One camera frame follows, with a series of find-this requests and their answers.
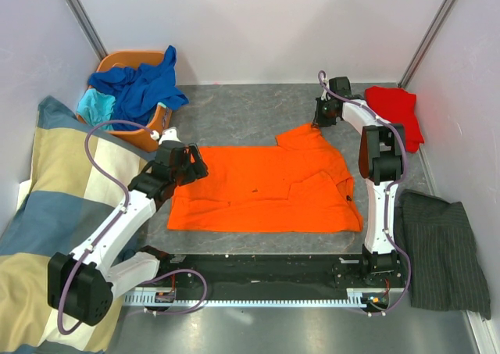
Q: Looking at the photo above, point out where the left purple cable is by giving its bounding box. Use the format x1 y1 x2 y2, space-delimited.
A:
56 120 207 336

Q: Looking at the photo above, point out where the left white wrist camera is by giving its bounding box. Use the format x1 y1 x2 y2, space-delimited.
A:
150 127 180 145

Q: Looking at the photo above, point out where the aluminium frame post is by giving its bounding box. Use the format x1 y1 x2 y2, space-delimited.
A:
397 0 458 89
65 0 108 59

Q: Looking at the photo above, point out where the white slotted cable duct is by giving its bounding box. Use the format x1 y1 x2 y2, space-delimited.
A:
123 288 388 308

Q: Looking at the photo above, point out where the folded red t shirt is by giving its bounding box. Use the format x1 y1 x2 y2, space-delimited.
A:
365 86 425 153

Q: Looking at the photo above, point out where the right aluminium frame post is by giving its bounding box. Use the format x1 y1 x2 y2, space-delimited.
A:
397 0 458 89

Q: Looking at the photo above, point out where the purple cable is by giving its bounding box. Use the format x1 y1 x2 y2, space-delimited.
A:
317 70 413 318
56 120 207 336

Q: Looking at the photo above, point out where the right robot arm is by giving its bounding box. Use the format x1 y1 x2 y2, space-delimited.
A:
312 70 407 287

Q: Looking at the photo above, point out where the teal t shirt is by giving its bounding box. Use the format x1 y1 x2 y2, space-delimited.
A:
77 88 116 127

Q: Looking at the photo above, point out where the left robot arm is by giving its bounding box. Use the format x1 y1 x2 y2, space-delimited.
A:
48 141 208 335

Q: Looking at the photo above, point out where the blue t shirt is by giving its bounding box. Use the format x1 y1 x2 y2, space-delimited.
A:
88 45 189 131

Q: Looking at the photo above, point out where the left aluminium frame post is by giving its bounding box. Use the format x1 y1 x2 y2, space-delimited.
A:
65 0 108 59

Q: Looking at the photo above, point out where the orange t shirt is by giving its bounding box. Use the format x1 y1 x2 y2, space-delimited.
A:
166 123 363 233

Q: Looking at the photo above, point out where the blue beige checked pillow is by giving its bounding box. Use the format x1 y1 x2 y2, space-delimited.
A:
1 97 151 353

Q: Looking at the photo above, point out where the dark striped cloth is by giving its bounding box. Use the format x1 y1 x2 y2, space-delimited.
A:
395 190 491 320

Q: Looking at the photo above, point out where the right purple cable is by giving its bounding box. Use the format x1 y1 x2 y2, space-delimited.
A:
317 70 413 318

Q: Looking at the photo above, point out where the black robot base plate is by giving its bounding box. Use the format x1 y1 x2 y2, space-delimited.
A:
145 254 404 300

